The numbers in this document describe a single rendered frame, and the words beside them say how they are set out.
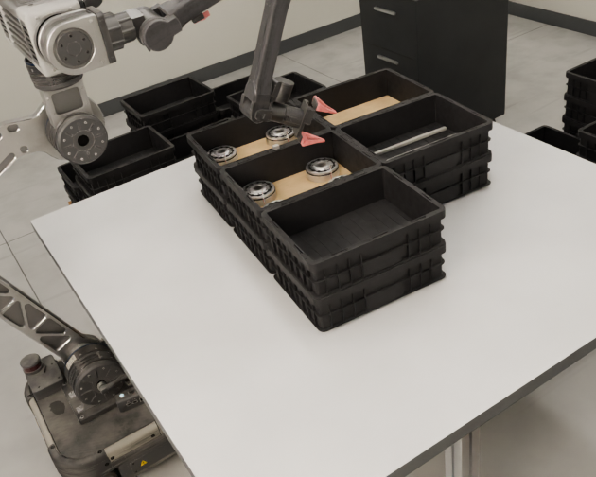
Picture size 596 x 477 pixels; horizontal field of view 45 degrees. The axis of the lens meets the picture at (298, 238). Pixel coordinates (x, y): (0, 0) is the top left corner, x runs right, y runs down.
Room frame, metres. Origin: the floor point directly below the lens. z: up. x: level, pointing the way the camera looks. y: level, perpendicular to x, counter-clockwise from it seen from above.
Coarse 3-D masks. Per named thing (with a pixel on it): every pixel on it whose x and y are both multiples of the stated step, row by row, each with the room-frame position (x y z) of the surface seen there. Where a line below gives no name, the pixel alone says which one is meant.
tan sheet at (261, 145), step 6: (264, 138) 2.28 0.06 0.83; (246, 144) 2.26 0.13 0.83; (252, 144) 2.25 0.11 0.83; (258, 144) 2.25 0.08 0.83; (264, 144) 2.24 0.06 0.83; (240, 150) 2.22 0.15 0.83; (246, 150) 2.21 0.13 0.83; (252, 150) 2.20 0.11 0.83; (258, 150) 2.20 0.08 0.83; (240, 156) 2.18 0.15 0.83; (246, 156) 2.17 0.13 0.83
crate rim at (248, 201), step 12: (324, 132) 2.05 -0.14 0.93; (336, 132) 2.04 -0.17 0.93; (348, 144) 1.95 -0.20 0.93; (264, 156) 1.97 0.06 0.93; (372, 156) 1.85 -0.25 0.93; (228, 168) 1.92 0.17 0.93; (372, 168) 1.78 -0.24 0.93; (228, 180) 1.85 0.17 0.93; (336, 180) 1.75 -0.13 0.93; (240, 192) 1.76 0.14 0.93; (252, 204) 1.69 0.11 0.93; (276, 204) 1.67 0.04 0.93
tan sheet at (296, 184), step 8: (344, 168) 1.98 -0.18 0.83; (296, 176) 1.98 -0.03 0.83; (304, 176) 1.97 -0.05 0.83; (280, 184) 1.95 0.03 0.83; (288, 184) 1.94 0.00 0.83; (296, 184) 1.94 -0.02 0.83; (304, 184) 1.93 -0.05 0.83; (312, 184) 1.92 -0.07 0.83; (320, 184) 1.91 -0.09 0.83; (280, 192) 1.90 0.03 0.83; (288, 192) 1.89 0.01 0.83; (296, 192) 1.88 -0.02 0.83
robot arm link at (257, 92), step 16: (272, 0) 1.89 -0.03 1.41; (288, 0) 1.90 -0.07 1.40; (272, 16) 1.89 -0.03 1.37; (272, 32) 1.89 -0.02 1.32; (256, 48) 1.91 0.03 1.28; (272, 48) 1.90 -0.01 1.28; (256, 64) 1.90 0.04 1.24; (272, 64) 1.90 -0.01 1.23; (256, 80) 1.89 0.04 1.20; (256, 96) 1.88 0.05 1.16
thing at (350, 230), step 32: (352, 192) 1.74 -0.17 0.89; (384, 192) 1.77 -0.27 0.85; (288, 224) 1.66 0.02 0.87; (320, 224) 1.69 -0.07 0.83; (352, 224) 1.67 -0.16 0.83; (384, 224) 1.64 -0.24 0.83; (288, 256) 1.53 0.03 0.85; (320, 256) 1.54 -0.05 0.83; (384, 256) 1.45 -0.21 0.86; (320, 288) 1.39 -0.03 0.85
